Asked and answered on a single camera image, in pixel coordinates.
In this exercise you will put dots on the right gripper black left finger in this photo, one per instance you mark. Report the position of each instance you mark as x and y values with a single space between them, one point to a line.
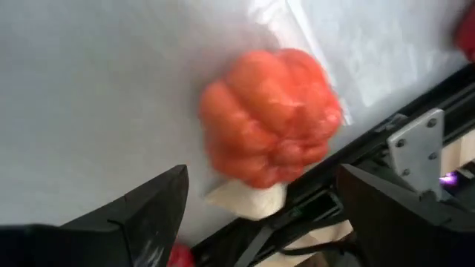
156 215

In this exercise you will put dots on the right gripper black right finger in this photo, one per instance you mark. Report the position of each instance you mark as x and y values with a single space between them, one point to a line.
389 230

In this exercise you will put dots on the red bell pepper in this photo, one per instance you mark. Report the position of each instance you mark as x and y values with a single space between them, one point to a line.
180 256

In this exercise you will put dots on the white garlic bulb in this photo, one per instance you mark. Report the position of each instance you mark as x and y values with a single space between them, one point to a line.
246 202

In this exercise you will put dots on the silver metal bracket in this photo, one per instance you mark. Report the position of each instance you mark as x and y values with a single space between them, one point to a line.
417 148

